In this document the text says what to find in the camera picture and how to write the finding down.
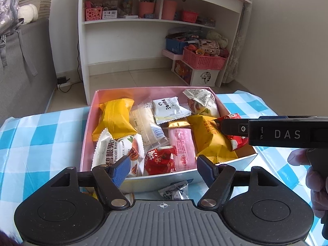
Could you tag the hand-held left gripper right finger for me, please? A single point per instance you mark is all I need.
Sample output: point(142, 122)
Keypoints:
point(205, 167)

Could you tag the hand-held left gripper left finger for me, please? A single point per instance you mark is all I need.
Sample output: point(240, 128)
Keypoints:
point(120, 170)

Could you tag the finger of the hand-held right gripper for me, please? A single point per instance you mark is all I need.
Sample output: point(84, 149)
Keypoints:
point(234, 127)

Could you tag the red snack packet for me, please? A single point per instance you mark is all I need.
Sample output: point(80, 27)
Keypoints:
point(237, 142)
point(160, 161)

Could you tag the white nut snack packet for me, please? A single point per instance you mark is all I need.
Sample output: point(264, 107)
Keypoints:
point(112, 148)
point(202, 102)

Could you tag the pink snack packet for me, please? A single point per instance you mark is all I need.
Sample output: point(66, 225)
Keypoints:
point(183, 148)

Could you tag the clear pale biscuit packet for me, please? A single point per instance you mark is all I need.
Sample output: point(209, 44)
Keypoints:
point(143, 125)

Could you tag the yellow snack packet black text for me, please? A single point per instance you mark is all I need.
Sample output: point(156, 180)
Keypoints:
point(179, 124)

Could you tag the silver box with pink lining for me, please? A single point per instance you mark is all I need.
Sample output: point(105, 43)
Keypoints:
point(115, 94)

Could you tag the person's right hand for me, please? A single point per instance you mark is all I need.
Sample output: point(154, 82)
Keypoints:
point(316, 184)

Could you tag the yellow snack packet with logo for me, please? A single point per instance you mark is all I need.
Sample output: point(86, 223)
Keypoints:
point(207, 138)

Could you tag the small silver candy wrapper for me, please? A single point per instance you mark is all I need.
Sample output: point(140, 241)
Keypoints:
point(174, 191)

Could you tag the plain yellow snack packet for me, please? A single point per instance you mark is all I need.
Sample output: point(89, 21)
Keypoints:
point(115, 119)

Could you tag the white storage box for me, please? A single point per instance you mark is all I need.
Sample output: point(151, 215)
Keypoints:
point(197, 76)

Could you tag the white packet with yellow edge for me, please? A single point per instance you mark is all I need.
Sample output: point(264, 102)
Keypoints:
point(167, 107)

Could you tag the large pink basket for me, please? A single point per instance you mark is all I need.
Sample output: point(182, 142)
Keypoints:
point(205, 60)

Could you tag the blue checked tablecloth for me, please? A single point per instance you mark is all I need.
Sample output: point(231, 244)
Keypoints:
point(38, 133)

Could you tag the cream plush toy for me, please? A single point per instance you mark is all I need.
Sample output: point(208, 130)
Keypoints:
point(219, 38)

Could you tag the blue box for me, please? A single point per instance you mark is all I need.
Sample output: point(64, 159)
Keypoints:
point(176, 46)

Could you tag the small red basket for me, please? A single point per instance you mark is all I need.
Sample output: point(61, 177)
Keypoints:
point(190, 16)

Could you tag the white bookshelf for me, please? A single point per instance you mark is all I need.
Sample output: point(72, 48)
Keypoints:
point(128, 43)

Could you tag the grey sofa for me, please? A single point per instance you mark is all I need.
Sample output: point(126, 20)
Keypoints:
point(25, 69)

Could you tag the small white labelled box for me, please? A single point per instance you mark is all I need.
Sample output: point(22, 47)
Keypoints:
point(110, 14)

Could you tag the pink holed basket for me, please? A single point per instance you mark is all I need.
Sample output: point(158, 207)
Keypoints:
point(93, 14)

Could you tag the patterned jar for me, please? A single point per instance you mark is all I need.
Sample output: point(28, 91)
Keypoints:
point(126, 6)

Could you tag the white plush toy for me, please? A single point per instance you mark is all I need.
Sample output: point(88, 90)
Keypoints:
point(27, 14)

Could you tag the grey backpack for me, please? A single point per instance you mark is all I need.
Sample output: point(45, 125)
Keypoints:
point(9, 7)

